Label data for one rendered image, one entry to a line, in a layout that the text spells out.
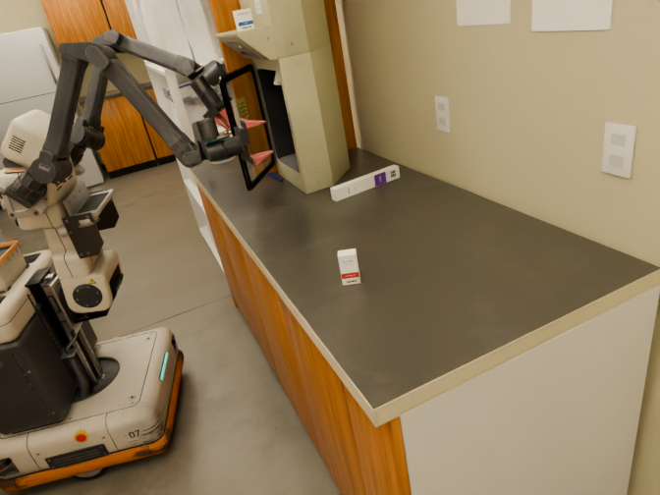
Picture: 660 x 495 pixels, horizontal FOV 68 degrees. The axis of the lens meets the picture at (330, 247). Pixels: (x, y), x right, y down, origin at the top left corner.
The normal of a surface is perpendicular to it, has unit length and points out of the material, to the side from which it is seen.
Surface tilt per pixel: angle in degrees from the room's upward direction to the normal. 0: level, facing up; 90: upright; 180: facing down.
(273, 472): 0
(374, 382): 0
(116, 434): 90
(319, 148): 90
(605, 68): 90
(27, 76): 90
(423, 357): 0
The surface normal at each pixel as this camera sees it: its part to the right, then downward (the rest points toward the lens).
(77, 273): 0.17, 0.43
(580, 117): -0.90, 0.33
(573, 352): 0.41, 0.36
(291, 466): -0.17, -0.88
